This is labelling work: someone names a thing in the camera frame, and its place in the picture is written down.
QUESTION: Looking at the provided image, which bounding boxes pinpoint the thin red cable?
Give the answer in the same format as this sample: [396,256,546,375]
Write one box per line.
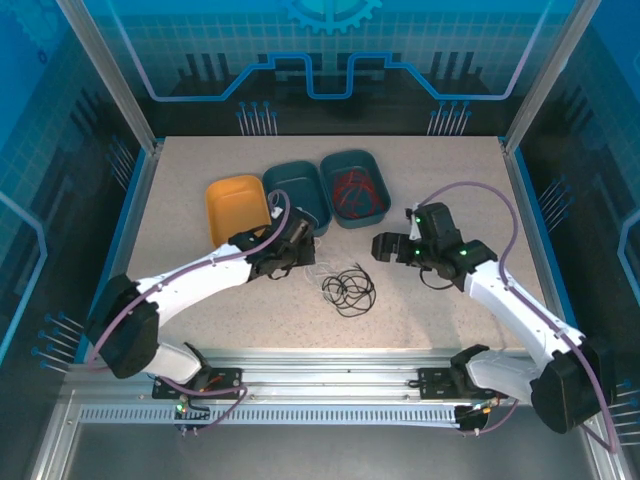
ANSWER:
[339,172,386,216]
[333,192,384,220]
[332,169,374,211]

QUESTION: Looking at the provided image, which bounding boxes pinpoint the teal plastic tray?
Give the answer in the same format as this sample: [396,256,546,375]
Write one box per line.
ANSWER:
[261,158,332,239]
[318,148,392,231]

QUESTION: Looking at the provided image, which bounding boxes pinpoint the orange plastic tray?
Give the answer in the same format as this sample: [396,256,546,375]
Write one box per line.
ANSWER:
[204,173,271,250]

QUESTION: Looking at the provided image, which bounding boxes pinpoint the small circuit board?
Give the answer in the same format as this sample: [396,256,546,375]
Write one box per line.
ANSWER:
[173,399,211,437]
[453,399,503,435]

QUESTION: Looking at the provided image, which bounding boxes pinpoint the grey metal base panel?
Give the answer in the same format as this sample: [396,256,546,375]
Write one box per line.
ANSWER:
[29,399,619,480]

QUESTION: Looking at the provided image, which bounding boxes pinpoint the aluminium side rail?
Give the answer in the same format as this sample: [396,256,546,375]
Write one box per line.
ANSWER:
[64,142,166,401]
[501,142,599,386]

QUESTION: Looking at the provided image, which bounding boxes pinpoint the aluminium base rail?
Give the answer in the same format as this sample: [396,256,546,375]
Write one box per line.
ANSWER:
[67,347,599,406]

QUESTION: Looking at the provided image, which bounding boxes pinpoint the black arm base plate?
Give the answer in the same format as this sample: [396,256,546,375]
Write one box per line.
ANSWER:
[416,366,510,401]
[151,366,245,401]

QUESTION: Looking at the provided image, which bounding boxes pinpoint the slotted grey cable duct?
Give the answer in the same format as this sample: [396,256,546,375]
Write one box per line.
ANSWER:
[78,405,464,427]

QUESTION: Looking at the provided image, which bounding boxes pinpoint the aluminium frame post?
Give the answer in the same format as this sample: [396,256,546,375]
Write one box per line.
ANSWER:
[55,0,166,156]
[501,0,605,156]

